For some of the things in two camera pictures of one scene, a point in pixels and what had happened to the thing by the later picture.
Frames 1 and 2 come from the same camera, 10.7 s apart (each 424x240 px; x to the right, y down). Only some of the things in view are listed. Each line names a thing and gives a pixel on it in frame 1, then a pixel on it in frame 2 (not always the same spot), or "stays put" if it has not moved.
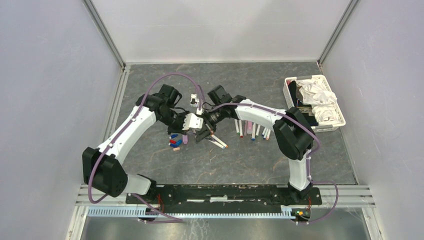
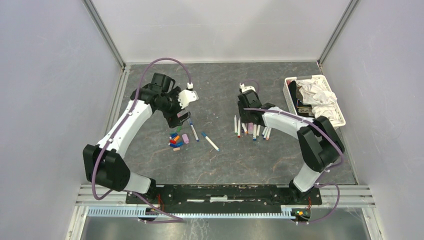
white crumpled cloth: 322,100 stays put
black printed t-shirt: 305,109 stays put
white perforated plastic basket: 291,102 stays put
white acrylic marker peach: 268,134 stays put
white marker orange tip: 219,141 → 244,127
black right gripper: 213,126 → 243,118
